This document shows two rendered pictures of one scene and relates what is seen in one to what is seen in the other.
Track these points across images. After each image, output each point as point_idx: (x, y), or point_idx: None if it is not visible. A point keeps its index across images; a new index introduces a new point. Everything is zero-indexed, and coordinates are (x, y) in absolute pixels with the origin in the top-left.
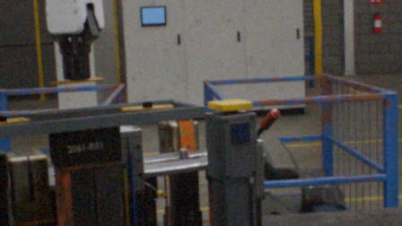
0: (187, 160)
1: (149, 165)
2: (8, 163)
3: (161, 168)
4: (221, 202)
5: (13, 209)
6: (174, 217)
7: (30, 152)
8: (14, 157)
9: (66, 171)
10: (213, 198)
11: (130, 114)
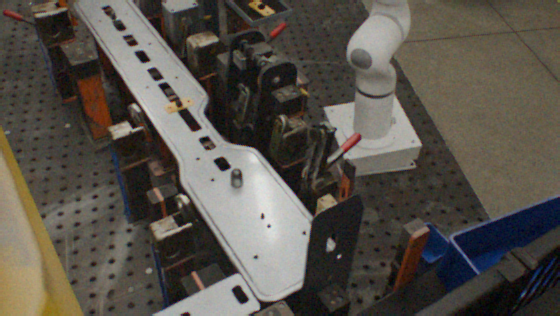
0: (123, 15)
1: (131, 28)
2: (217, 43)
3: (147, 21)
4: (213, 4)
5: None
6: None
7: (199, 37)
8: (214, 39)
9: None
10: (204, 7)
11: None
